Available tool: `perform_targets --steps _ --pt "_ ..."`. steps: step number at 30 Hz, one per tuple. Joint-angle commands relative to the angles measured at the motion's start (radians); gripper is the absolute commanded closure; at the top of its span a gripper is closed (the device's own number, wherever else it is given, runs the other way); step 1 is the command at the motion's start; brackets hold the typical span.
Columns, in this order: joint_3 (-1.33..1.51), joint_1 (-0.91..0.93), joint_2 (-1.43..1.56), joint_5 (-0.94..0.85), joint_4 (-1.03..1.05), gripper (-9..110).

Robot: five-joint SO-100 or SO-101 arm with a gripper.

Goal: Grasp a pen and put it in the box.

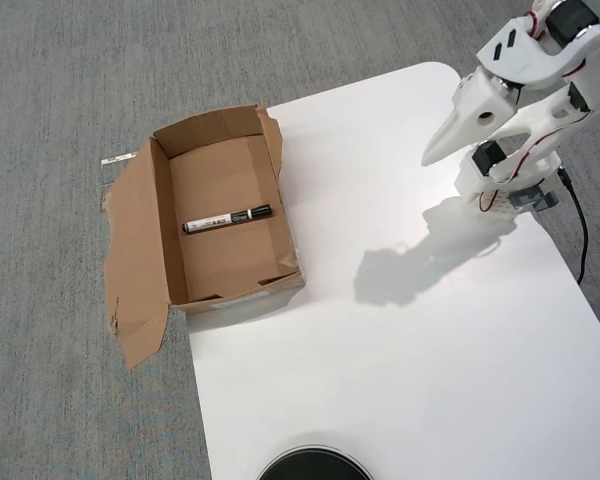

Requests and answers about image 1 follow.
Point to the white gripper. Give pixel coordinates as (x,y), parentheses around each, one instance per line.
(480,106)

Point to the open brown cardboard box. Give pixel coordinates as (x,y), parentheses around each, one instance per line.
(215,265)

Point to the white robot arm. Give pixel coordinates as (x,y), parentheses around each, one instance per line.
(530,55)

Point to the white marker pen black cap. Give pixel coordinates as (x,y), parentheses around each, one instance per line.
(210,223)

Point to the grey table clamp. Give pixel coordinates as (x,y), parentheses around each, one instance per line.
(547,201)

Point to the white paper strip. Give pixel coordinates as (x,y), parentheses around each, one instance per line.
(117,159)

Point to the black round object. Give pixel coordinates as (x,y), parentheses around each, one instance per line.
(315,465)

